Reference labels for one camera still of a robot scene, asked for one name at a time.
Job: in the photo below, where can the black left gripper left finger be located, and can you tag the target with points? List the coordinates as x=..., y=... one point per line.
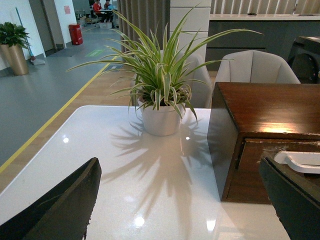
x=63, y=213

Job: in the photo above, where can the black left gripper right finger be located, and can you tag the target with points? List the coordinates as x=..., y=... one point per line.
x=295, y=197

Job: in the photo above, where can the wooden drawer with white handle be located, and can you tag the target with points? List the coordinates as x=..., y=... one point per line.
x=246, y=185

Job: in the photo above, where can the brown wooden drawer cabinet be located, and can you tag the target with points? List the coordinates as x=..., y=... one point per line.
x=241, y=111

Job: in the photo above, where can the grey armchair right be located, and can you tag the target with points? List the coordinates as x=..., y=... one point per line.
x=254, y=66

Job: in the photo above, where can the black chair far right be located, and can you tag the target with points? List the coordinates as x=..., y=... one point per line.
x=304, y=59

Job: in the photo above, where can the grey armchair behind plant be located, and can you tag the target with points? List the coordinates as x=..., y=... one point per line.
x=197, y=77

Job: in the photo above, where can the dark grey counter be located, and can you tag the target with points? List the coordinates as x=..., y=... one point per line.
x=271, y=36

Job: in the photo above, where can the spider plant in white pot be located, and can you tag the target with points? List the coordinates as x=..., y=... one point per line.
x=165, y=122

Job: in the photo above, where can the green plant in gold planter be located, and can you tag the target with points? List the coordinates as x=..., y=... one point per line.
x=12, y=42

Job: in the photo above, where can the person in red shirt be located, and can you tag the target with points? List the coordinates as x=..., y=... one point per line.
x=97, y=10

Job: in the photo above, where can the broom against wall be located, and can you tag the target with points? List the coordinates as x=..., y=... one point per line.
x=34, y=61

